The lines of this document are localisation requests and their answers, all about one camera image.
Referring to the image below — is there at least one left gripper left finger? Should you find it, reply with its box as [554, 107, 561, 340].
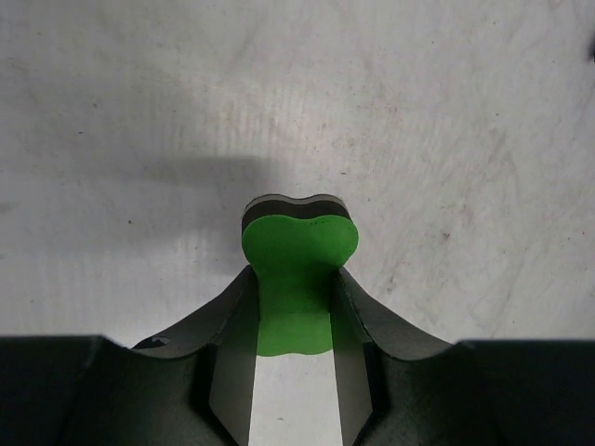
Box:
[1, 268, 258, 445]

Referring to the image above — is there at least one green bone-shaped eraser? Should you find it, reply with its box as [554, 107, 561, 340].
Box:
[242, 193, 359, 357]

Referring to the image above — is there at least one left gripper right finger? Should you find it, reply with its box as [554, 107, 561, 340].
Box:
[330, 270, 594, 445]

